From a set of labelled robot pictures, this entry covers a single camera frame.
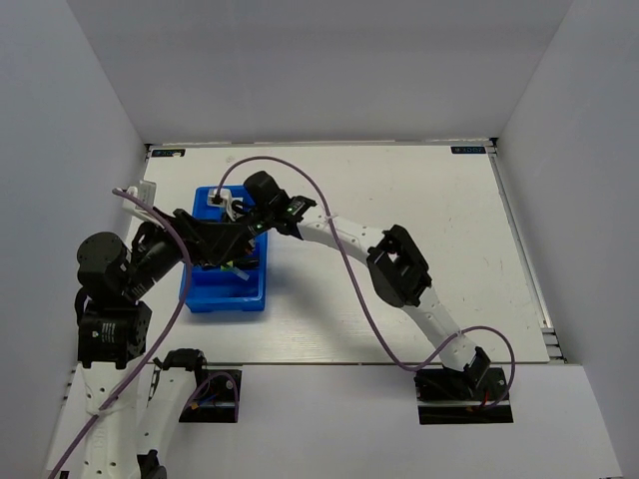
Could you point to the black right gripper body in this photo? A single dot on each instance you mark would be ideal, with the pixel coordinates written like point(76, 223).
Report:
point(259, 220)

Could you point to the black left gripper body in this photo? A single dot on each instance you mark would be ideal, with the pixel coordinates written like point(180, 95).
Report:
point(158, 253)

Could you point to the green cap highlighter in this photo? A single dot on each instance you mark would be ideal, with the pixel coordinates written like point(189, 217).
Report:
point(252, 262)

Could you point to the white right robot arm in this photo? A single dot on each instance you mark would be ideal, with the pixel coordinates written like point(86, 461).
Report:
point(397, 269)

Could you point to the blue compartment tray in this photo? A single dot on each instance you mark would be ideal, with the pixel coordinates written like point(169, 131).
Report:
point(216, 289)

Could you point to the left corner label sticker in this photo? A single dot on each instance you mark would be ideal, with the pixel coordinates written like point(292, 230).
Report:
point(168, 153)

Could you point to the corner label sticker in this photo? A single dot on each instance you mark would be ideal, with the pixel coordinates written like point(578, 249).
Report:
point(468, 150)
point(168, 153)

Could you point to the right corner label sticker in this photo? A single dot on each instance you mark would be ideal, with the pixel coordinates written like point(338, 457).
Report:
point(468, 150)

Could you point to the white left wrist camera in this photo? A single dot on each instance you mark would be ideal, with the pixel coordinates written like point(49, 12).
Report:
point(144, 191)

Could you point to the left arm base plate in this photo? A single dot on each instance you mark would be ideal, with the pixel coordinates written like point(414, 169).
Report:
point(216, 398)

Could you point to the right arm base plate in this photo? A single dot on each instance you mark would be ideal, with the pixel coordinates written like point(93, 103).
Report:
point(444, 399)

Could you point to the aluminium table edge rail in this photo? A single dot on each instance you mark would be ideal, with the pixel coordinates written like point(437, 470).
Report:
point(519, 232)

